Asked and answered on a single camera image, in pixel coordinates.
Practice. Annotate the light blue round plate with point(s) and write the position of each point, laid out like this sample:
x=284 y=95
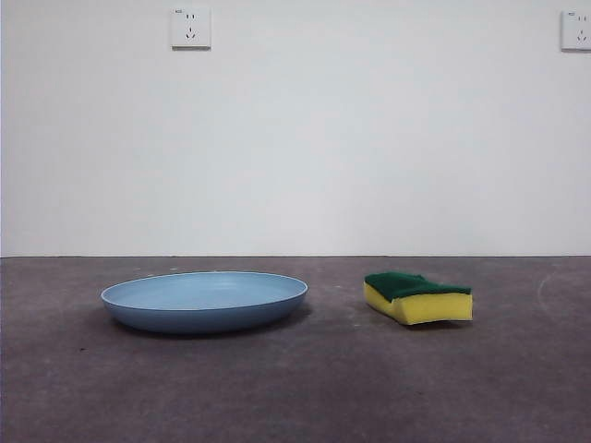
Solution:
x=203 y=314

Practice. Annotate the yellow sponge with green pad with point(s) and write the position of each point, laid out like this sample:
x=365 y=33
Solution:
x=429 y=309

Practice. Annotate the white wall power outlet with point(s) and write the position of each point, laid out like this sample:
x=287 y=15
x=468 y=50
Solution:
x=577 y=30
x=191 y=27

